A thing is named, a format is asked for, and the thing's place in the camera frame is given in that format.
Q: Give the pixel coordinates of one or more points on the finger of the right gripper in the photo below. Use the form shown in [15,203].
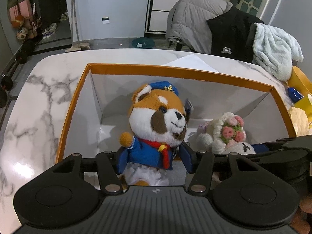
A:
[260,148]

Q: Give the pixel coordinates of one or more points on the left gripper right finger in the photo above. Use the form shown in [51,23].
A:
[200,164]

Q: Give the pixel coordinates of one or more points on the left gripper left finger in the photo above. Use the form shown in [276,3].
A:
[109,166]

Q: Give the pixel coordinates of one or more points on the crochet bunny with flowers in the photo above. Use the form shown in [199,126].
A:
[224,135]

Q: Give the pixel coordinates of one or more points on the red panda sailor plush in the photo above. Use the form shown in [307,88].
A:
[158,123]

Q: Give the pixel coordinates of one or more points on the person left hand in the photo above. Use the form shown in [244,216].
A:
[300,221]

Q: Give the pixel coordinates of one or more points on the yellow mug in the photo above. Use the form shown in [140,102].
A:
[306,105]

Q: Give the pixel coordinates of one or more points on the orange storage box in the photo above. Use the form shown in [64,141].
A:
[99,110]

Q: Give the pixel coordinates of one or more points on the yellow bowl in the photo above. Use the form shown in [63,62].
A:
[300,81]

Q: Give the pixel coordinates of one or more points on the light blue fluffy towel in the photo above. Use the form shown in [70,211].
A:
[274,50]

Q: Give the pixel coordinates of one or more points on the black jacket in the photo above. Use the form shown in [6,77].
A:
[233,35]

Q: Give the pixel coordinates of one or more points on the broom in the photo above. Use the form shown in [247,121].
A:
[76,44]

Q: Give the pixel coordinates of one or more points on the grey puffer jacket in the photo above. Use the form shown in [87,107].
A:
[187,23]

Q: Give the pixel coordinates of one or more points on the white cabinet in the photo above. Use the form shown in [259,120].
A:
[156,16]

